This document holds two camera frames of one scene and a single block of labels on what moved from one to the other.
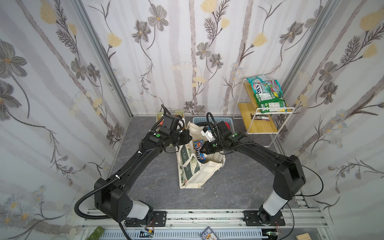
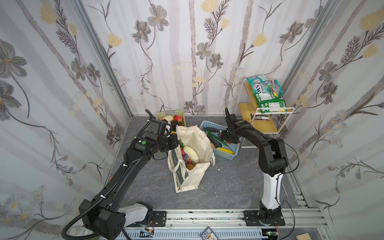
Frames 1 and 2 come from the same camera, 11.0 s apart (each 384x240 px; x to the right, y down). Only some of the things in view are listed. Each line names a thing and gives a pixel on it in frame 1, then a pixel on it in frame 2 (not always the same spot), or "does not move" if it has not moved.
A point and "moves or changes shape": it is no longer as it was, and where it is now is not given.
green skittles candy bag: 268,94 does not move
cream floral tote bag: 191,173 moves or changes shape
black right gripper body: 205,147 to 229,122
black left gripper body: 184,137 to 169,141
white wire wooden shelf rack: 255,122 does not move
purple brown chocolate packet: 260,117 does not move
